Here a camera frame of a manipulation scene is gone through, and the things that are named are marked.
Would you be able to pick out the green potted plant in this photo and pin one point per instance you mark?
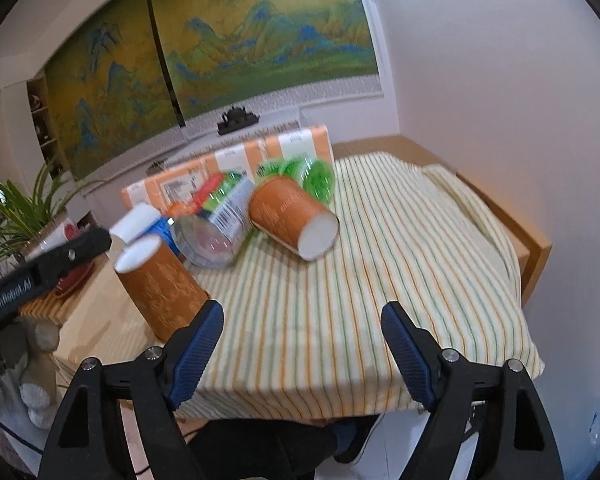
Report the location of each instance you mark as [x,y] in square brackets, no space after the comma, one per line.
[10,210]

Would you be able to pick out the white and blue container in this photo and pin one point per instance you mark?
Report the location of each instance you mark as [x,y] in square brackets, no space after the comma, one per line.
[135,220]

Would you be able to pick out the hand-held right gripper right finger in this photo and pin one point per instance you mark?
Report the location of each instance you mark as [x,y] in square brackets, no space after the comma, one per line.
[410,355]

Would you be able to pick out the orange striped tissue pack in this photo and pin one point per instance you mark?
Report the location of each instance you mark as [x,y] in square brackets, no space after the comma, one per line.
[280,147]

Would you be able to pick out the striped tablecloth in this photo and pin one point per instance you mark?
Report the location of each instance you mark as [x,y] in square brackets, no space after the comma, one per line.
[340,310]

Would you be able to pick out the person's dark shoe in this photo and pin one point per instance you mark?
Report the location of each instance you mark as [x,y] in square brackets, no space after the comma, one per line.
[354,447]

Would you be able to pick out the grey rock decoration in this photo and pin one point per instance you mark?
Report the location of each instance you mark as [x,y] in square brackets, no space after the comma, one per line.
[30,395]

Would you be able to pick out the wooden table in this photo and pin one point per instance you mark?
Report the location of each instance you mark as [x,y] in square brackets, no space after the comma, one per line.
[532,257]

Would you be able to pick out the orange paper cup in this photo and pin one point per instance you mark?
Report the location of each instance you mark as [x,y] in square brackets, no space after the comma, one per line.
[160,290]
[285,215]

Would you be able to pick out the clear labelled plastic bottle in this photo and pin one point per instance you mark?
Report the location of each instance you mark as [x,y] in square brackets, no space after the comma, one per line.
[225,212]

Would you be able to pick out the green plastic bottle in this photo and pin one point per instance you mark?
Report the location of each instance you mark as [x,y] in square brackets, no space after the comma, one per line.
[320,175]

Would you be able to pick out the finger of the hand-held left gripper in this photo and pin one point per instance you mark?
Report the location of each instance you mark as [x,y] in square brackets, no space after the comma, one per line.
[75,252]

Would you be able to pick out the landscape wall painting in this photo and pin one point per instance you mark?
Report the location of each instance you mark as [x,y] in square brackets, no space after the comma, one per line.
[260,45]

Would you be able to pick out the wall shelf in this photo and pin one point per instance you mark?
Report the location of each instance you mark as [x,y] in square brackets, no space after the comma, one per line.
[42,120]

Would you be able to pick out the dark carved ornament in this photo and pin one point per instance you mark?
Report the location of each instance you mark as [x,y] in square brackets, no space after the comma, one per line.
[239,120]

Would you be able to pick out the red dish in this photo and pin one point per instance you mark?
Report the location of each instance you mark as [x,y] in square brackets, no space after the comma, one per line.
[77,276]

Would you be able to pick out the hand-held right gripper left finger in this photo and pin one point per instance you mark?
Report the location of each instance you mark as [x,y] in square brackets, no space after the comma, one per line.
[200,345]

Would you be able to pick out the person's leg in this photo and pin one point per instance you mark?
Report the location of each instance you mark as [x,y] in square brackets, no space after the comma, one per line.
[260,452]

